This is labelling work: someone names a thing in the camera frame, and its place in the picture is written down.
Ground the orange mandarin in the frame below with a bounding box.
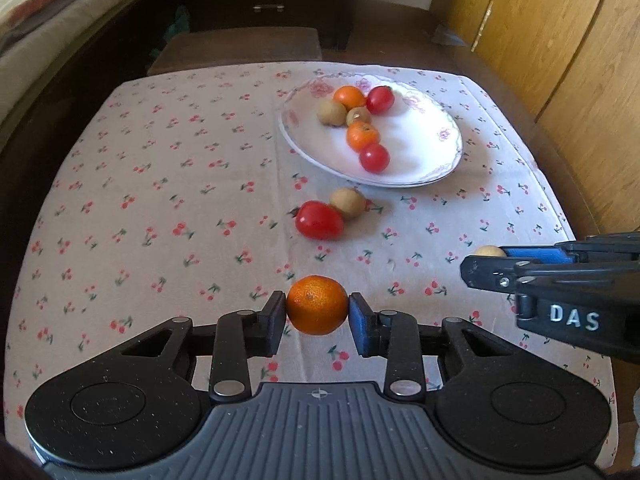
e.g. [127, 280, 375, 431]
[333, 86, 367, 110]
[346, 122, 381, 153]
[286, 275, 348, 336]

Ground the red tomato small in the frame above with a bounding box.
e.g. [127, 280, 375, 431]
[359, 143, 390, 174]

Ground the red tomato large front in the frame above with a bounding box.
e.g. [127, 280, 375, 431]
[366, 86, 395, 115]

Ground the cherry print tablecloth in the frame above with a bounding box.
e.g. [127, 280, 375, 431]
[3, 63, 616, 451]

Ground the white floral plate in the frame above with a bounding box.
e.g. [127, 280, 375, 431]
[277, 73, 463, 188]

